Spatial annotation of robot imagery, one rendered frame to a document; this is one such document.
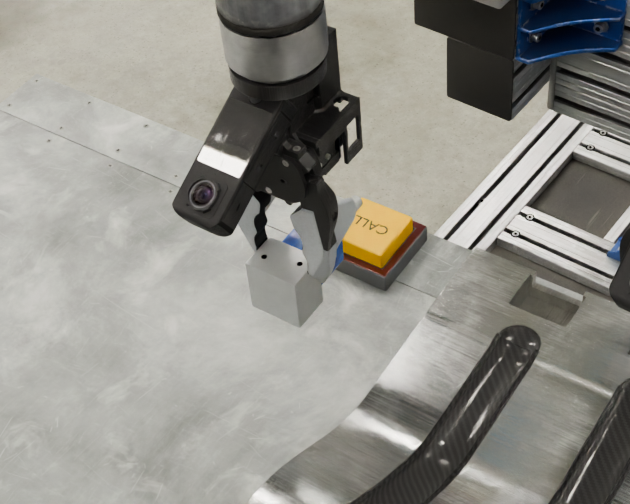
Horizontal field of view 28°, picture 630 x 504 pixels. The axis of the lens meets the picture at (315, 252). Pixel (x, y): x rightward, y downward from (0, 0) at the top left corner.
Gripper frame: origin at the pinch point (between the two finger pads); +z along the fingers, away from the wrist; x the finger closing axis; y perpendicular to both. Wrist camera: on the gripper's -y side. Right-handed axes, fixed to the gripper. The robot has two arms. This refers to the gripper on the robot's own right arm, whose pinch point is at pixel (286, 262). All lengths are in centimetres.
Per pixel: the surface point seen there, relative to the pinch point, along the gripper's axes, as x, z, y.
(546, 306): -17.6, 8.7, 13.3
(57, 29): 147, 95, 103
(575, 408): -25.1, 6.4, 3.0
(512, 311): -16.3, 6.0, 9.2
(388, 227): 0.9, 11.3, 16.9
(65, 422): 15.3, 14.9, -15.3
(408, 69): 68, 95, 128
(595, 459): -28.3, 7.0, -0.2
